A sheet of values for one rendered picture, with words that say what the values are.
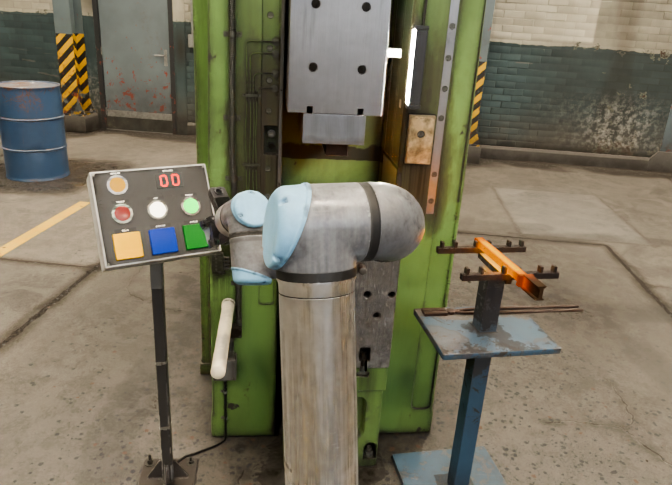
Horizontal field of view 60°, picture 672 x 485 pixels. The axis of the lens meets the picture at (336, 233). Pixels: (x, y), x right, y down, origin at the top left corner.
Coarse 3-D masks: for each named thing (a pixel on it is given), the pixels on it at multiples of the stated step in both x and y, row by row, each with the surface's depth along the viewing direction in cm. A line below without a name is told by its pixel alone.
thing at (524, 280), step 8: (480, 240) 193; (480, 248) 192; (488, 248) 187; (496, 256) 181; (504, 256) 181; (504, 264) 176; (512, 264) 175; (512, 272) 172; (520, 272) 170; (520, 280) 166; (528, 280) 165; (536, 280) 163; (528, 288) 165; (536, 288) 161; (536, 296) 161
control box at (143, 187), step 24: (144, 168) 171; (168, 168) 174; (192, 168) 178; (96, 192) 163; (120, 192) 166; (144, 192) 169; (168, 192) 173; (192, 192) 176; (96, 216) 162; (144, 216) 168; (168, 216) 171; (192, 216) 175; (144, 240) 167; (120, 264) 163; (144, 264) 170
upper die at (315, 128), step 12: (300, 120) 196; (312, 120) 181; (324, 120) 181; (336, 120) 182; (348, 120) 182; (360, 120) 183; (300, 132) 194; (312, 132) 182; (324, 132) 183; (336, 132) 183; (348, 132) 184; (360, 132) 184; (348, 144) 185; (360, 144) 185
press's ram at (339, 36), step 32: (288, 0) 189; (320, 0) 169; (352, 0) 170; (384, 0) 171; (288, 32) 181; (320, 32) 172; (352, 32) 173; (384, 32) 174; (288, 64) 175; (320, 64) 175; (352, 64) 176; (384, 64) 177; (288, 96) 178; (320, 96) 179; (352, 96) 180
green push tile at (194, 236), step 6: (186, 228) 173; (192, 228) 173; (198, 228) 174; (186, 234) 172; (192, 234) 173; (198, 234) 174; (204, 234) 175; (186, 240) 172; (192, 240) 173; (198, 240) 174; (204, 240) 175; (186, 246) 172; (192, 246) 172; (198, 246) 173; (204, 246) 174
